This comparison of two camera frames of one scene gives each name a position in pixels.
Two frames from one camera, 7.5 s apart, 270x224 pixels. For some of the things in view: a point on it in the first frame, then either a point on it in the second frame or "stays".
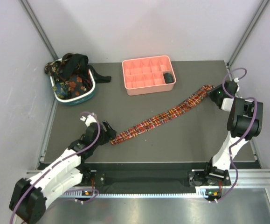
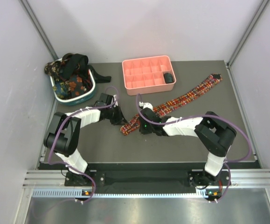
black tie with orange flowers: x=77 y=86 stays
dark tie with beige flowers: x=53 y=68 stays
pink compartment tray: x=146 y=75 stays
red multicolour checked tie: x=205 y=92 to x=133 y=125
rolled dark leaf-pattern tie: x=168 y=78 stays
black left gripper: x=109 y=135 to x=120 y=119
